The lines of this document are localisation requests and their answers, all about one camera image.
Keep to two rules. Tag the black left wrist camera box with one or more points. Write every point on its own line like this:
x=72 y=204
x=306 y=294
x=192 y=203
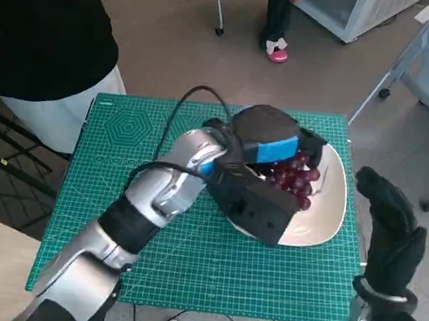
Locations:
x=255 y=205

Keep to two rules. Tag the person in black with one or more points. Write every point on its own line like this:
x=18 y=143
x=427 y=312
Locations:
x=42 y=29

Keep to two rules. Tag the person with pink shoes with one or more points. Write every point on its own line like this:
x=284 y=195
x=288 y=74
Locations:
x=277 y=23

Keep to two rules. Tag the white mesh cabinet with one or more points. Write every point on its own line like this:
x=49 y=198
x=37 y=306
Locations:
x=344 y=10

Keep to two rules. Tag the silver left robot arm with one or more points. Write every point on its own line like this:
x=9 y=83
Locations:
x=139 y=206

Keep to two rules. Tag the green cutting mat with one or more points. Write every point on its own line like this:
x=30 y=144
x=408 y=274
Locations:
x=227 y=274

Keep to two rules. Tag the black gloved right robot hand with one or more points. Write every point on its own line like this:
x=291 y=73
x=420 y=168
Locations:
x=392 y=236

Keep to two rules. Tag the white plate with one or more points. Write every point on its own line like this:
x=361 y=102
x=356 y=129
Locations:
x=326 y=211

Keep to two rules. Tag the grey wheeled chair frame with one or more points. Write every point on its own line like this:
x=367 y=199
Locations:
x=220 y=3

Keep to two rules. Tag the red toy grapes bunch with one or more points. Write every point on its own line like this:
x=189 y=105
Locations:
x=295 y=179

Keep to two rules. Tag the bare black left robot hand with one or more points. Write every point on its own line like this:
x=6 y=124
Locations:
x=266 y=131

